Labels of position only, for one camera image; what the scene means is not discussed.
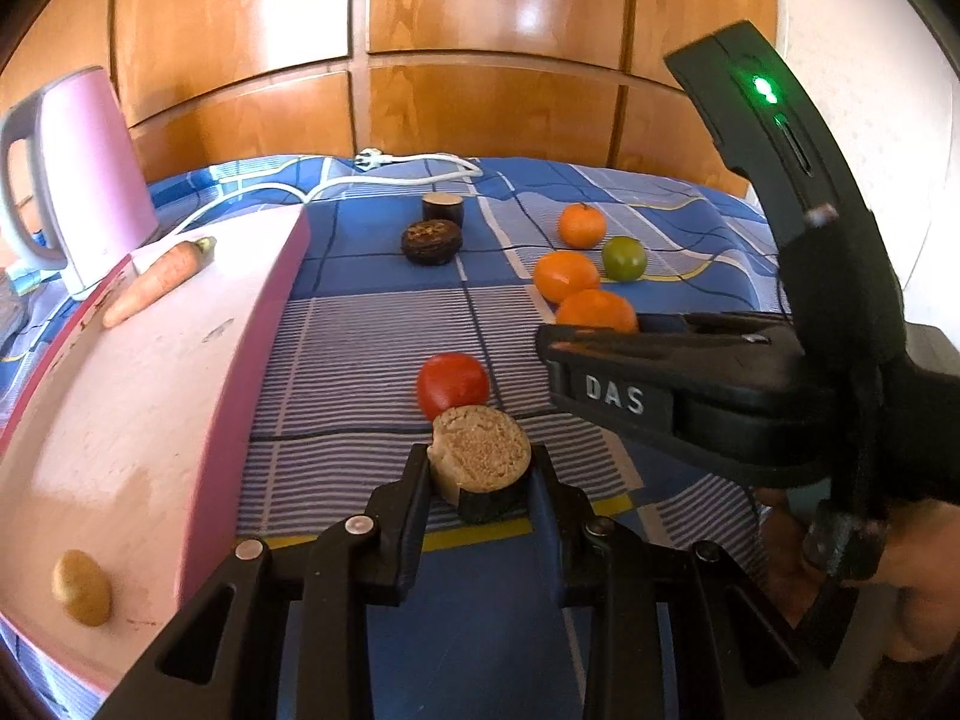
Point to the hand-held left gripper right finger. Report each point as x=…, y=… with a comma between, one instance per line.
x=541, y=491

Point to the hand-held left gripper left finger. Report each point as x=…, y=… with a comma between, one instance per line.
x=420, y=484

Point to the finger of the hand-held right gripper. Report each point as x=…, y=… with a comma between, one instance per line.
x=712, y=397
x=712, y=324

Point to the eggplant slice with bitten edge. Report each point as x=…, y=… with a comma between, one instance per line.
x=480, y=450

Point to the red tomato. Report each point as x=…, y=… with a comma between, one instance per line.
x=450, y=382

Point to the green tangerine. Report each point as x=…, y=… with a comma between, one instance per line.
x=624, y=259

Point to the orange tangerine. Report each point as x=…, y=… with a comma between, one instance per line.
x=582, y=226
x=596, y=310
x=566, y=276

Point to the pink tray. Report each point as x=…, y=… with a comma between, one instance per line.
x=150, y=390

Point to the person's right hand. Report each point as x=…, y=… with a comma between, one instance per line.
x=922, y=577

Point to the blue plaid blanket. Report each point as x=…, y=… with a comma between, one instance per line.
x=375, y=330

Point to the dark charred eggplant slice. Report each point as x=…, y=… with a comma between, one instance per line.
x=431, y=244

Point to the small eggplant slice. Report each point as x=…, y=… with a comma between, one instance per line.
x=442, y=210

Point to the carrot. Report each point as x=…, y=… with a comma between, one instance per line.
x=154, y=281

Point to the potato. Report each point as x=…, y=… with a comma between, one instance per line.
x=81, y=589

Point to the wooden wardrobe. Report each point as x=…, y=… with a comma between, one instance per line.
x=487, y=15

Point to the grey speckled object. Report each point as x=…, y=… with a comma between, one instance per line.
x=13, y=311

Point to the pink electric kettle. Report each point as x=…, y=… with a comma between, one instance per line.
x=90, y=165

